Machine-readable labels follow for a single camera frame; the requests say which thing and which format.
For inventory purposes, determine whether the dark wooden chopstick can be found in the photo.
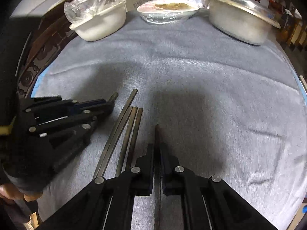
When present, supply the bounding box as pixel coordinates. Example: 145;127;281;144
154;125;161;230
125;108;143;171
93;89;138;180
107;92;119;106
116;107;137;177

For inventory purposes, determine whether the patterned plate with food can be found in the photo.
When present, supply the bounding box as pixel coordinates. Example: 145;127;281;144
137;0;200;25

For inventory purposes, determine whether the white bowl with plastic bag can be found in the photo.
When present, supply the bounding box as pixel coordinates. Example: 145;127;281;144
64;0;126;42

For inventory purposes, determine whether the dark carved wooden sideboard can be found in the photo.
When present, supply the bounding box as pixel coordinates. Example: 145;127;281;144
17;3;77;98

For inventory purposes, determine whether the aluminium pot with lid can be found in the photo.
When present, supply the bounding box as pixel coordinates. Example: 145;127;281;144
209;0;281;46

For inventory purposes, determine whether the grey fleece table cloth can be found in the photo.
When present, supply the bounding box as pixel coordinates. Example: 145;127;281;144
33;10;306;229

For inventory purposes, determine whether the person's left hand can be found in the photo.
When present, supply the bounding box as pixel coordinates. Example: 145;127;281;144
0;183;43;204

